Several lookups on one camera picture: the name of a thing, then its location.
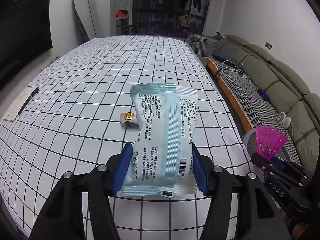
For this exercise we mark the small white fan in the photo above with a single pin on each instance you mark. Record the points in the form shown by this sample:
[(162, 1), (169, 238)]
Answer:
[(284, 120)]

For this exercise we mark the pink snack wrapper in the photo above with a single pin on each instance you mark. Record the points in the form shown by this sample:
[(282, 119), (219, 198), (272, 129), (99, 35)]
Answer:
[(129, 119)]

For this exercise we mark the pink plastic shuttlecock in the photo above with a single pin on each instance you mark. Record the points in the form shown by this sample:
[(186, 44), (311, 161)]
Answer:
[(270, 140)]

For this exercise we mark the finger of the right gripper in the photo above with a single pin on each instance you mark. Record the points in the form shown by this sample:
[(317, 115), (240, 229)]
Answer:
[(287, 163), (267, 166)]

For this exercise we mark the hanging clothes rack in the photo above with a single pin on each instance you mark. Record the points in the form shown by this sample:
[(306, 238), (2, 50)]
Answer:
[(173, 18)]

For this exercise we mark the olive green sofa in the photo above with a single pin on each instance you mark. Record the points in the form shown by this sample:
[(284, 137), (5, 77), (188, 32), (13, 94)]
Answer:
[(305, 123)]

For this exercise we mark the black television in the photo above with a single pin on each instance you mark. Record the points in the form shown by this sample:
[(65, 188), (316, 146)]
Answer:
[(25, 35)]

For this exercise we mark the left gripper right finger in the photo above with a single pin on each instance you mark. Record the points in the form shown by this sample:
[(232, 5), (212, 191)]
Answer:
[(257, 217)]

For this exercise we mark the light blue wipes packet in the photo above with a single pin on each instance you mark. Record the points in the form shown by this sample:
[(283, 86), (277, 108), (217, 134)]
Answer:
[(162, 155)]

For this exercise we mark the dark green cushion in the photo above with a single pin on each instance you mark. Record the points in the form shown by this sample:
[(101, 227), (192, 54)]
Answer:
[(221, 56)]

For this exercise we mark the grey perforated laundry basket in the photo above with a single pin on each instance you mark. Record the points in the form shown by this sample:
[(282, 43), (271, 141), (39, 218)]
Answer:
[(249, 140)]

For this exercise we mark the wall power socket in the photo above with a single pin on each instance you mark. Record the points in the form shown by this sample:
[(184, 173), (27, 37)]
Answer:
[(268, 46)]

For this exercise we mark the leaning mirror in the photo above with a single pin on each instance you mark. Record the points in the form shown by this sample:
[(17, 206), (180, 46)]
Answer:
[(84, 20)]

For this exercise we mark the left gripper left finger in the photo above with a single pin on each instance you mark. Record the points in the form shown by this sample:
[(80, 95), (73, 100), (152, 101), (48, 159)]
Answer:
[(61, 215)]

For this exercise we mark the houndstooth sofa cover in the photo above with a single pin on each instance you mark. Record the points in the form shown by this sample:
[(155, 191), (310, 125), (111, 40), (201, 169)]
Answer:
[(240, 80)]

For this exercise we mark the red item on desk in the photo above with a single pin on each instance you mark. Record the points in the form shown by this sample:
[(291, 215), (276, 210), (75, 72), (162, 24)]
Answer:
[(122, 14)]

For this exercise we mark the blue object on sofa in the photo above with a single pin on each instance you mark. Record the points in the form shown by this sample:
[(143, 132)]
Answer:
[(263, 94)]

